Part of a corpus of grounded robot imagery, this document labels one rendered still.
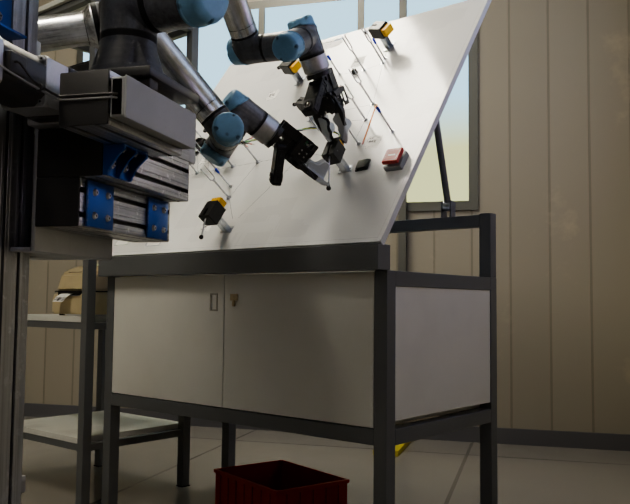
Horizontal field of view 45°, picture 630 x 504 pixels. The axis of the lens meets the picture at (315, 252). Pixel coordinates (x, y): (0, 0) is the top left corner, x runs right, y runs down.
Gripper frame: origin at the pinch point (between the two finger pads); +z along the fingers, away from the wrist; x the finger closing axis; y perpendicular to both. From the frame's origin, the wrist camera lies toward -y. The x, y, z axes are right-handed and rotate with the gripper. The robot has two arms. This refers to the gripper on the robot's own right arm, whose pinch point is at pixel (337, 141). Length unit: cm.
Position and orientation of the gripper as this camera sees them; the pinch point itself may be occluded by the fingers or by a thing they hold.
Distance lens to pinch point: 221.2
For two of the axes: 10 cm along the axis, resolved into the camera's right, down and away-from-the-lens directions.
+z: 3.4, 9.0, 2.9
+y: 4.8, -4.3, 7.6
